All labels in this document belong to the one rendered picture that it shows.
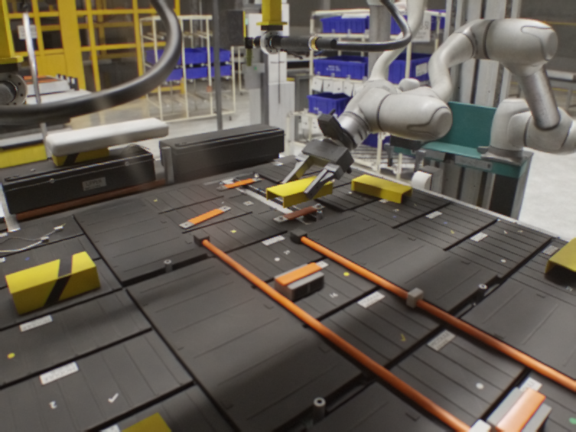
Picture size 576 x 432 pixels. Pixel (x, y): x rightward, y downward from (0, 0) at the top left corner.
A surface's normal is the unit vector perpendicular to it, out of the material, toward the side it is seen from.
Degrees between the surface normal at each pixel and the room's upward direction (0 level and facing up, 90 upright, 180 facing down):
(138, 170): 90
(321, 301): 0
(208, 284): 0
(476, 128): 90
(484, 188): 90
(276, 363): 0
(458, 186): 90
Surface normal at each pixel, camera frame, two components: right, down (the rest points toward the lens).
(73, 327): 0.00, -0.91
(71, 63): 0.62, 0.32
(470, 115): -0.65, 0.31
